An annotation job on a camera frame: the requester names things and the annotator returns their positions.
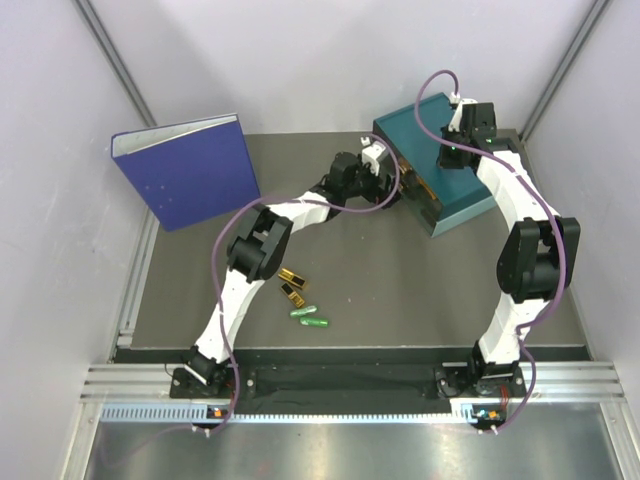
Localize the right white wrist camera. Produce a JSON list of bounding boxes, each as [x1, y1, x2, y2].
[[447, 92, 477, 132]]

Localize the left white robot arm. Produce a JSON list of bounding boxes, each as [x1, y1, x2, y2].
[[185, 140, 400, 397]]

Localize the gold black lipstick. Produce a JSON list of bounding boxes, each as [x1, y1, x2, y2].
[[280, 283, 305, 309], [278, 268, 307, 290]]

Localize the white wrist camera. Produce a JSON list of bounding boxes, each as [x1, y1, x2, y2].
[[360, 136, 389, 176], [447, 92, 477, 132]]

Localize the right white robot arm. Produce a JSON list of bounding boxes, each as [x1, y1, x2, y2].
[[438, 98, 581, 396]]

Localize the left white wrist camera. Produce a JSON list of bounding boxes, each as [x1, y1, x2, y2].
[[360, 136, 389, 176]]

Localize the blue ring binder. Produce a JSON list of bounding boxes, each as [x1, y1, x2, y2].
[[111, 114, 261, 231]]

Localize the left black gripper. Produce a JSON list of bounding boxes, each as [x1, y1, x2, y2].
[[343, 158, 403, 209]]

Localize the slotted cable duct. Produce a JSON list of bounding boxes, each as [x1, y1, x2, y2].
[[100, 403, 504, 425]]

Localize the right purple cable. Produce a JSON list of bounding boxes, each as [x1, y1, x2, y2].
[[414, 69, 566, 434]]

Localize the green lip balm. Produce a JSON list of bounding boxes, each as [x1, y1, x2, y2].
[[299, 317, 329, 328], [289, 305, 318, 318]]

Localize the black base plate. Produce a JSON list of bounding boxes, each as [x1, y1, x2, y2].
[[170, 363, 525, 410]]

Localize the lower green lip balm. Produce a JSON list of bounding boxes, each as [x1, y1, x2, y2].
[[299, 317, 329, 328]]

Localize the teal drawer cabinet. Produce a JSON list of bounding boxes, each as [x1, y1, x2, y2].
[[372, 92, 499, 240]]

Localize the upper green lip balm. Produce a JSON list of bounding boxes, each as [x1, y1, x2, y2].
[[289, 305, 318, 318]]

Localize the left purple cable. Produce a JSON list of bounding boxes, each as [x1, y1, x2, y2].
[[209, 132, 402, 434]]

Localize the purple cable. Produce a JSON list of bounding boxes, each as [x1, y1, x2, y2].
[[209, 132, 402, 434], [414, 69, 566, 434]]

